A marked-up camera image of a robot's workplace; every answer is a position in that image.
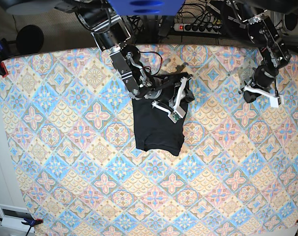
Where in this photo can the white round speaker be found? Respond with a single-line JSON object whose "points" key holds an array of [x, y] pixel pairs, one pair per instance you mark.
{"points": [[290, 21]]}

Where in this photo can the black long-sleeve t-shirt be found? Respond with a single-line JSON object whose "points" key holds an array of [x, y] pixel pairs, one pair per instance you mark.
{"points": [[154, 130]]}

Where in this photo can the white power strip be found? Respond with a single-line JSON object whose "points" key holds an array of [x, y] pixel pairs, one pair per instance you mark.
{"points": [[202, 28]]}

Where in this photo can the patterned tablecloth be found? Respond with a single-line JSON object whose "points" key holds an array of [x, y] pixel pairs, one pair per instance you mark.
{"points": [[70, 130]]}

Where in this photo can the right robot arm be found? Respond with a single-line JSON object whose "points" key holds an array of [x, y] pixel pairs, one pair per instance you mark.
{"points": [[107, 22]]}

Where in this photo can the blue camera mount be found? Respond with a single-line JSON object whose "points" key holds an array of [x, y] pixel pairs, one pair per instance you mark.
{"points": [[146, 7]]}

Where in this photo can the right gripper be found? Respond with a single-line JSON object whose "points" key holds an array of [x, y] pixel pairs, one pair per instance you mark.
{"points": [[145, 86]]}

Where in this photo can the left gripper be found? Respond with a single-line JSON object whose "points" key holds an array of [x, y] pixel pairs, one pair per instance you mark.
{"points": [[262, 78]]}

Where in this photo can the blue clamp bottom left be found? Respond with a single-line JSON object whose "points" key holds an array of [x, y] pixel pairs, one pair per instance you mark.
{"points": [[31, 222]]}

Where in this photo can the red black clamp left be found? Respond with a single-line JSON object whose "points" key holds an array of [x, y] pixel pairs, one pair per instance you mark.
{"points": [[0, 67]]}

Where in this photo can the black round stool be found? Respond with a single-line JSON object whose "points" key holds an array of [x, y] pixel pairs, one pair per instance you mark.
{"points": [[29, 40]]}

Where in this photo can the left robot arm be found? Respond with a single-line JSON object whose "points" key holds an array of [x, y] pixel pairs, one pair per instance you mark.
{"points": [[275, 55]]}

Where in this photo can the white wall vent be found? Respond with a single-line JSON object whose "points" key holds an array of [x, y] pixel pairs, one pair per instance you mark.
{"points": [[12, 217]]}

